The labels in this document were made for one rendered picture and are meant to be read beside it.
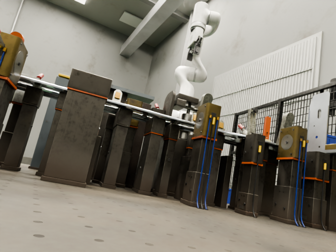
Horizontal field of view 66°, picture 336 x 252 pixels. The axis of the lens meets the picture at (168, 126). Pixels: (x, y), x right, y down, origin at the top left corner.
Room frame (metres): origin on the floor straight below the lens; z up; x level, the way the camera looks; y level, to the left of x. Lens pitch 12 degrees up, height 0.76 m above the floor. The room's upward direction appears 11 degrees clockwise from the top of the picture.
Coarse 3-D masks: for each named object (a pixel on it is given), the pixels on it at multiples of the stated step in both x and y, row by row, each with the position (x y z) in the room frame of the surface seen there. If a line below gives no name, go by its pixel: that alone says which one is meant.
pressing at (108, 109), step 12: (24, 84) 0.91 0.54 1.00; (36, 84) 0.88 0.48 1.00; (48, 84) 0.82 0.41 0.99; (48, 96) 0.99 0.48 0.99; (108, 108) 1.03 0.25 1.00; (132, 108) 0.95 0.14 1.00; (144, 120) 1.10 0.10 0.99; (168, 120) 1.02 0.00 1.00; (180, 120) 0.95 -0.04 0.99; (228, 132) 1.01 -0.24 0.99
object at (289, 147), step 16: (288, 128) 0.95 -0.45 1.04; (304, 128) 0.92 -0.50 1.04; (288, 144) 0.94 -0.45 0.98; (304, 144) 0.92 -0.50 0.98; (288, 160) 0.94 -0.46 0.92; (304, 160) 0.93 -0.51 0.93; (288, 176) 0.94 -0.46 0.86; (304, 176) 0.92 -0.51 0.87; (288, 192) 0.92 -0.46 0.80; (272, 208) 0.99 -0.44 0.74; (288, 208) 0.92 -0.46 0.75
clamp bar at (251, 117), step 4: (256, 108) 1.30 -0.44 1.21; (248, 112) 1.33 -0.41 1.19; (252, 112) 1.32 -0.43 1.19; (256, 112) 1.30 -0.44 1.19; (248, 116) 1.32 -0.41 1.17; (252, 116) 1.33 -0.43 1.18; (248, 120) 1.32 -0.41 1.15; (252, 120) 1.33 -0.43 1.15; (248, 124) 1.31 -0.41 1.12; (252, 124) 1.32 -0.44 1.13; (248, 128) 1.31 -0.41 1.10; (252, 128) 1.32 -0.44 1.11; (252, 132) 1.32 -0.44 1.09
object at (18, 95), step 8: (16, 96) 0.99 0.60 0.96; (16, 104) 1.00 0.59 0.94; (16, 112) 1.00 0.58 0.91; (8, 120) 1.00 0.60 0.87; (16, 120) 1.00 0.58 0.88; (8, 128) 1.00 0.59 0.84; (8, 136) 1.00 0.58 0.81; (0, 144) 0.99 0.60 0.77; (8, 144) 1.00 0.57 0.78; (0, 152) 0.99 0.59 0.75; (0, 160) 1.00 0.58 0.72
